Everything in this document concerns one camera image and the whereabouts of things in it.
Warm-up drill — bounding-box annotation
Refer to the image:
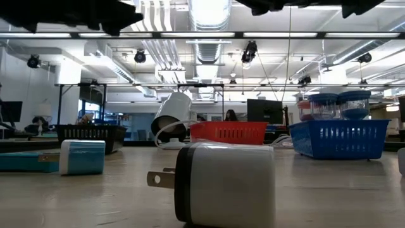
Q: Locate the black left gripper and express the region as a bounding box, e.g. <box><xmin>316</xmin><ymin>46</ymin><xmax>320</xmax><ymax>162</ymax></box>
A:
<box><xmin>0</xmin><ymin>0</ymin><xmax>145</xmax><ymax>36</ymax></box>

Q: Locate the white cylindrical lamp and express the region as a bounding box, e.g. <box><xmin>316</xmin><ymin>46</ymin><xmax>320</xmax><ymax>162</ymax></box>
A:
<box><xmin>151</xmin><ymin>91</ymin><xmax>193</xmax><ymax>144</ymax></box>

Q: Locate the pink hourglass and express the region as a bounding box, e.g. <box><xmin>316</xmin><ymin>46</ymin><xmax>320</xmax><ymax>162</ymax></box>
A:
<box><xmin>297</xmin><ymin>100</ymin><xmax>313</xmax><ymax>122</ymax></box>

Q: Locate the teal power bank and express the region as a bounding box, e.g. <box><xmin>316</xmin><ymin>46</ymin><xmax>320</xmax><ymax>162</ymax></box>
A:
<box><xmin>0</xmin><ymin>151</ymin><xmax>61</xmax><ymax>174</ymax></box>

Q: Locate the white charger black band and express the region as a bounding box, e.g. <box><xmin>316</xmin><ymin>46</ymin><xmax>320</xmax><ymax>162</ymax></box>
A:
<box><xmin>146</xmin><ymin>141</ymin><xmax>276</xmax><ymax>228</ymax></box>

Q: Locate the black background monitor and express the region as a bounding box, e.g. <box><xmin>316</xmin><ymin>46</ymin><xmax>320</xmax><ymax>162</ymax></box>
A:
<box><xmin>246</xmin><ymin>98</ymin><xmax>284</xmax><ymax>125</ymax></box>
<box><xmin>397</xmin><ymin>96</ymin><xmax>405</xmax><ymax>124</ymax></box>
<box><xmin>0</xmin><ymin>101</ymin><xmax>23</xmax><ymax>123</ymax></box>

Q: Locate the black plastic basket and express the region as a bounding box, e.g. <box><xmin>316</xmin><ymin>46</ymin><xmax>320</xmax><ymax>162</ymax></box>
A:
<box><xmin>54</xmin><ymin>124</ymin><xmax>128</xmax><ymax>155</ymax></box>

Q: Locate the person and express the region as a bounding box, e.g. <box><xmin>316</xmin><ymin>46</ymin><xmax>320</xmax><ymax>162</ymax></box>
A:
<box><xmin>223</xmin><ymin>109</ymin><xmax>240</xmax><ymax>122</ymax></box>
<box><xmin>31</xmin><ymin>116</ymin><xmax>48</xmax><ymax>136</ymax></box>

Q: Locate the red plastic basket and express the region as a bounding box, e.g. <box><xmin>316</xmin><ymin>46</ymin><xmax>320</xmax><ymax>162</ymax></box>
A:
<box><xmin>189</xmin><ymin>120</ymin><xmax>269</xmax><ymax>146</ymax></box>

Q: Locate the teal white USB charger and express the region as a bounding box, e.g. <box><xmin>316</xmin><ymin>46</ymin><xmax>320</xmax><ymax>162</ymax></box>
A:
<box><xmin>59</xmin><ymin>139</ymin><xmax>107</xmax><ymax>177</ymax></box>

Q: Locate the blue plastic basket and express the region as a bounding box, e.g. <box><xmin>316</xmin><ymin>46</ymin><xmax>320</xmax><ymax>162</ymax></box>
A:
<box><xmin>289</xmin><ymin>119</ymin><xmax>390</xmax><ymax>160</ymax></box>

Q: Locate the black aluminium rig frame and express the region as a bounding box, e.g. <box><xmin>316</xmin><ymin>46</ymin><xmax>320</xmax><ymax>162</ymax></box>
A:
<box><xmin>0</xmin><ymin>31</ymin><xmax>405</xmax><ymax>153</ymax></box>

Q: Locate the silver ventilation duct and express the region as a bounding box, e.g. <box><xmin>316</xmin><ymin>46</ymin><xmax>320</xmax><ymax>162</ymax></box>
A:
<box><xmin>189</xmin><ymin>0</ymin><xmax>232</xmax><ymax>66</ymax></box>

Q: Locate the black background rig frame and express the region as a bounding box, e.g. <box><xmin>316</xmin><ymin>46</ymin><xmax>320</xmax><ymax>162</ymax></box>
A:
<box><xmin>55</xmin><ymin>82</ymin><xmax>225</xmax><ymax>123</ymax></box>

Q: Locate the thin white lamp cable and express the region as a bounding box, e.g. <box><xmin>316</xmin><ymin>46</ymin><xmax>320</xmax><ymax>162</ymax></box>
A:
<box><xmin>154</xmin><ymin>119</ymin><xmax>203</xmax><ymax>148</ymax></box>

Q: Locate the white round cable puck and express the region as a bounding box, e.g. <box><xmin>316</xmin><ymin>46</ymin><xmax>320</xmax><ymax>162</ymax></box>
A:
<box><xmin>160</xmin><ymin>138</ymin><xmax>188</xmax><ymax>150</ymax></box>

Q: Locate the coiled white cable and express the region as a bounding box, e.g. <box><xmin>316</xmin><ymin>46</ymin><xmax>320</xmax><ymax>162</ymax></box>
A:
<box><xmin>268</xmin><ymin>134</ymin><xmax>295</xmax><ymax>149</ymax></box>

